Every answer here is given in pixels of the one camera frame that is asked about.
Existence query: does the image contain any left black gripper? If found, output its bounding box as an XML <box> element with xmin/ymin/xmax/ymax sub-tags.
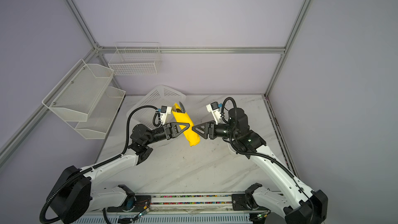
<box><xmin>144</xmin><ymin>122</ymin><xmax>190</xmax><ymax>146</ymax></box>

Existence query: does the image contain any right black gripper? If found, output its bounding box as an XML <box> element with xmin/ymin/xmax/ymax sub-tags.
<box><xmin>191</xmin><ymin>118</ymin><xmax>237</xmax><ymax>141</ymax></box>

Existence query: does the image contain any white perforated plastic basket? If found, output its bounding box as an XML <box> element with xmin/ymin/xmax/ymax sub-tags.
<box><xmin>126</xmin><ymin>84</ymin><xmax>187</xmax><ymax>130</ymax></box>

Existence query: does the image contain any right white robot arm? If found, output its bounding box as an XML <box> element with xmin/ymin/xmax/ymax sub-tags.
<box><xmin>192</xmin><ymin>97</ymin><xmax>328</xmax><ymax>224</ymax></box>

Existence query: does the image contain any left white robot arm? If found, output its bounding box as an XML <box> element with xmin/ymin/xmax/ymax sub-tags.
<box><xmin>39</xmin><ymin>106</ymin><xmax>190</xmax><ymax>224</ymax></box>

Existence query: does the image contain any white two-tier mesh shelf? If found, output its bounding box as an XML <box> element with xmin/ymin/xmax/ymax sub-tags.
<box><xmin>42</xmin><ymin>60</ymin><xmax>125</xmax><ymax>140</ymax></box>

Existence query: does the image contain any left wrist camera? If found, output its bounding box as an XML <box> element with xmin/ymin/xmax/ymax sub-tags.
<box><xmin>154</xmin><ymin>106</ymin><xmax>172</xmax><ymax>127</ymax></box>

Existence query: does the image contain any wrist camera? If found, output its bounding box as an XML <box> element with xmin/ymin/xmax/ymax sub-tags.
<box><xmin>206</xmin><ymin>102</ymin><xmax>222</xmax><ymax>124</ymax></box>
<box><xmin>154</xmin><ymin>106</ymin><xmax>172</xmax><ymax>127</ymax></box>

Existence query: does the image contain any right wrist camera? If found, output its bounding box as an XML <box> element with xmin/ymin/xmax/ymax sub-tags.
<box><xmin>206</xmin><ymin>102</ymin><xmax>222</xmax><ymax>124</ymax></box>

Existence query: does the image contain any aluminium front mounting rail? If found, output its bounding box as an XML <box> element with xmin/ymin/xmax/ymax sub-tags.
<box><xmin>58</xmin><ymin>191</ymin><xmax>325</xmax><ymax>224</ymax></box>

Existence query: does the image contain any white wire wall basket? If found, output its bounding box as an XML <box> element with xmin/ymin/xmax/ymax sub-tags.
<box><xmin>108</xmin><ymin>42</ymin><xmax>162</xmax><ymax>76</ymax></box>

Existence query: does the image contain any aluminium cage frame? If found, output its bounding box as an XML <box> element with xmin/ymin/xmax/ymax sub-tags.
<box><xmin>0</xmin><ymin>0</ymin><xmax>325</xmax><ymax>206</ymax></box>

